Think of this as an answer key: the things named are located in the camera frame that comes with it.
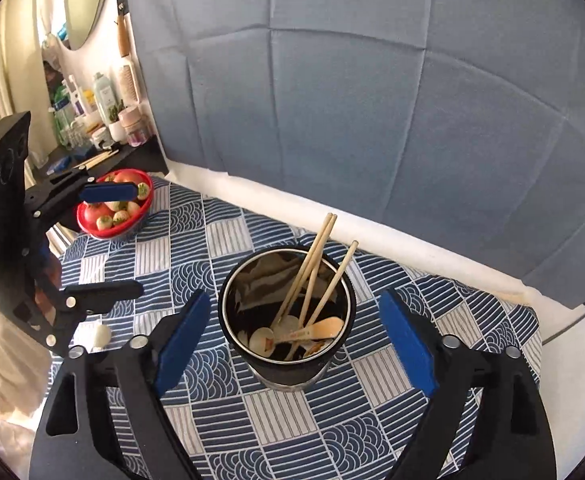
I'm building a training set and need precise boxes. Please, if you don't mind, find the blue backdrop cloth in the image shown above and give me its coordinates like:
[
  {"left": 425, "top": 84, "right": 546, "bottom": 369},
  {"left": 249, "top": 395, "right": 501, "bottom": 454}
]
[{"left": 125, "top": 0, "right": 585, "bottom": 309}]

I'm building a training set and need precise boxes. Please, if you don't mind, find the beige curtain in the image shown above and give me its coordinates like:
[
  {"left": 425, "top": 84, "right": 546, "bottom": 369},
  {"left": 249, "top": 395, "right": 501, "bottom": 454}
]
[{"left": 0, "top": 0, "right": 60, "bottom": 161}]

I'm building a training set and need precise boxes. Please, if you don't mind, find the blue white patterned tablecloth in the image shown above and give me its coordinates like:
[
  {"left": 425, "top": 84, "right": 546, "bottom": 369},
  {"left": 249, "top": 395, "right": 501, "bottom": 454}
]
[{"left": 47, "top": 175, "right": 544, "bottom": 480}]

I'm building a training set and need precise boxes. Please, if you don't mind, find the pile of fake fruits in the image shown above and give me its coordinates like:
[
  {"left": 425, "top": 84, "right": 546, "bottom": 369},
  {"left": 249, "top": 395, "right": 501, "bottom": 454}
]
[{"left": 83, "top": 171, "right": 150, "bottom": 228}]

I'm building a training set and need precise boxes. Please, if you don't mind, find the white red-print ceramic spoon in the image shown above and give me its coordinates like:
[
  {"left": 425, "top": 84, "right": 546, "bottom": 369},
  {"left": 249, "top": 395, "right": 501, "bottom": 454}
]
[{"left": 249, "top": 327, "right": 276, "bottom": 358}]

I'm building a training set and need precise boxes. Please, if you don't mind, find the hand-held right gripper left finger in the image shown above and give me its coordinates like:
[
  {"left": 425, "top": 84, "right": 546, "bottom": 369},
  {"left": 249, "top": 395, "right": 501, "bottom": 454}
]
[{"left": 28, "top": 289, "right": 212, "bottom": 480}]

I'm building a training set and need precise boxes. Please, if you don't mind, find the pale green bottle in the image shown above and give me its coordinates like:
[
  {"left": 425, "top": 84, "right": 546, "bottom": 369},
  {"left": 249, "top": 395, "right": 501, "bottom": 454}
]
[{"left": 92, "top": 72, "right": 116, "bottom": 121}]

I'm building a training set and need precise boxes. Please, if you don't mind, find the wooden hairbrush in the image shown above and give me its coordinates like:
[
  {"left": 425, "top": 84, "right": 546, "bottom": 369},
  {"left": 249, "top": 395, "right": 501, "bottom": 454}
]
[{"left": 118, "top": 57, "right": 140, "bottom": 106}]

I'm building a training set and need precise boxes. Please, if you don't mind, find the white tube bottle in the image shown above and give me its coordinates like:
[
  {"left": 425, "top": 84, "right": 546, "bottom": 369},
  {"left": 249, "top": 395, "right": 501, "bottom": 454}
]
[{"left": 67, "top": 75, "right": 90, "bottom": 120}]

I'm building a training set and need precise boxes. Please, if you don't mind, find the black cylindrical utensil holder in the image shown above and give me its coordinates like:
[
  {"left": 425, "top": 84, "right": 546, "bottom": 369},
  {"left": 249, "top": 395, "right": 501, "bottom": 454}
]
[{"left": 217, "top": 247, "right": 357, "bottom": 392}]

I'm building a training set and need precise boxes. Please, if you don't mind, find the wooden spoon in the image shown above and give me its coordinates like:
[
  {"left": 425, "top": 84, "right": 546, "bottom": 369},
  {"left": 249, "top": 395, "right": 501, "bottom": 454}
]
[{"left": 275, "top": 317, "right": 346, "bottom": 345}]

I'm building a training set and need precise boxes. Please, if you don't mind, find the oval wall mirror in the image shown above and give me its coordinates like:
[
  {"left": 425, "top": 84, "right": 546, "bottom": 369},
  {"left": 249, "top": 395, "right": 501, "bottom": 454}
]
[{"left": 61, "top": 0, "right": 113, "bottom": 52}]

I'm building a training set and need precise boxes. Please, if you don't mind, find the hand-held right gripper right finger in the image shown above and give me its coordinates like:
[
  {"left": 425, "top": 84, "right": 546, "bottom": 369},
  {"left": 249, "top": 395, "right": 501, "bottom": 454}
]
[{"left": 379, "top": 289, "right": 558, "bottom": 480}]

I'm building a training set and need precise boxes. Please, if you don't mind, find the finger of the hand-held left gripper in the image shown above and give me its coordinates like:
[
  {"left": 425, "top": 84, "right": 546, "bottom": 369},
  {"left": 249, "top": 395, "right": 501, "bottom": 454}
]
[
  {"left": 25, "top": 167, "right": 140, "bottom": 221},
  {"left": 35, "top": 279, "right": 144, "bottom": 331}
]

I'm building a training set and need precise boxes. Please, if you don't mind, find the beige wooden chopstick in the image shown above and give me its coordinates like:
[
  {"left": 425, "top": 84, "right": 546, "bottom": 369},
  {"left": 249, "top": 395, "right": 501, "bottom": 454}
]
[
  {"left": 305, "top": 240, "right": 360, "bottom": 325},
  {"left": 271, "top": 212, "right": 333, "bottom": 330},
  {"left": 285, "top": 260, "right": 321, "bottom": 361},
  {"left": 283, "top": 215, "right": 337, "bottom": 323}
]

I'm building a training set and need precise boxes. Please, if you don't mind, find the red fruit bowl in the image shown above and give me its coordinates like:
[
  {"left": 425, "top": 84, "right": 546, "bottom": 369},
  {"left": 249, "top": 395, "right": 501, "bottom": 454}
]
[{"left": 76, "top": 168, "right": 154, "bottom": 240}]

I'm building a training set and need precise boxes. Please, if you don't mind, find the white pot with plant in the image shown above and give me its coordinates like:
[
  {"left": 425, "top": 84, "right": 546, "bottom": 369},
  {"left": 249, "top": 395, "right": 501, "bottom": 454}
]
[{"left": 106, "top": 101, "right": 127, "bottom": 143}]

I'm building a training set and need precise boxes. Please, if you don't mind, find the pink jar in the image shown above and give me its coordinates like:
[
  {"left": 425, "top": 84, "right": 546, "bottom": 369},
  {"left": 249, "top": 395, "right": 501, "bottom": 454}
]
[{"left": 120, "top": 106, "right": 149, "bottom": 147}]

